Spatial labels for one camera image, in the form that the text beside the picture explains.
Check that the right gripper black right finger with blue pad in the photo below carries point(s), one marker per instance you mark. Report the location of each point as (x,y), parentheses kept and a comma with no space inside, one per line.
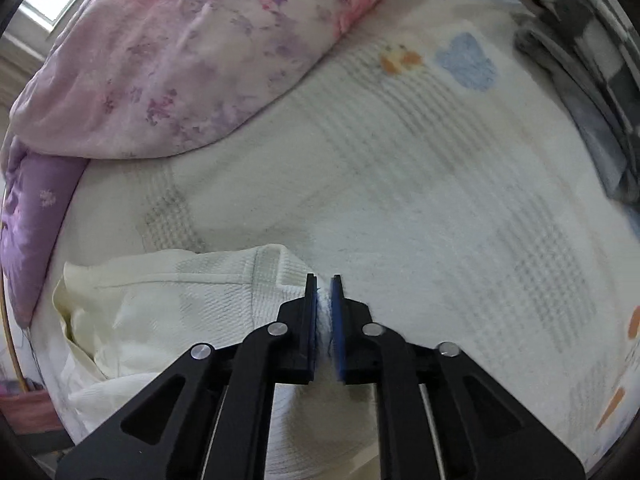
(439,414)

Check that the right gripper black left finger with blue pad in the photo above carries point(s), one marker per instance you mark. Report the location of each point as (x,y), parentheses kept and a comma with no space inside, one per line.
(207,416)

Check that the white knit sweater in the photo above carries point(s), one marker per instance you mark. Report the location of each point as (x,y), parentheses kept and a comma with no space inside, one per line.
(125,320)

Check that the white patterned bed blanket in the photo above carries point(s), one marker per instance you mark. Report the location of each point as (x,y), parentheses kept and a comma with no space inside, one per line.
(431,166)

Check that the grey folded garment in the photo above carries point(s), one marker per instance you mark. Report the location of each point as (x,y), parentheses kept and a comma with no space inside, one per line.
(614,153)

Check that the pink purple floral quilt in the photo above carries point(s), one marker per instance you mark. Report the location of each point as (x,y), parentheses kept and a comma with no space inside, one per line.
(144,79)

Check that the grey white checkered sweater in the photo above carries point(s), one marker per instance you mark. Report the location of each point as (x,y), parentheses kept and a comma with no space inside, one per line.
(606,42)

